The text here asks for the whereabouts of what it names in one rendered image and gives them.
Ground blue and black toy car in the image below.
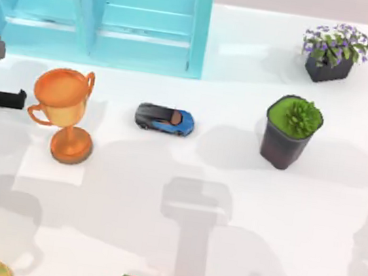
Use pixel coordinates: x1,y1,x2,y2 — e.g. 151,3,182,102
132,101,198,139

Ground green plant in dark pot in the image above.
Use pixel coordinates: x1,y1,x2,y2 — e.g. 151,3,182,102
257,92,327,175

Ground light blue rack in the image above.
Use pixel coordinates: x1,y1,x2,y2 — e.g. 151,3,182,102
0,0,214,82

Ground bronze trophy cup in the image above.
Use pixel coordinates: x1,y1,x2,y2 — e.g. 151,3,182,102
20,63,105,168

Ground purple flowers in black pot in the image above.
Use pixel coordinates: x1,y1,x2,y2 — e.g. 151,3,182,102
296,18,368,90

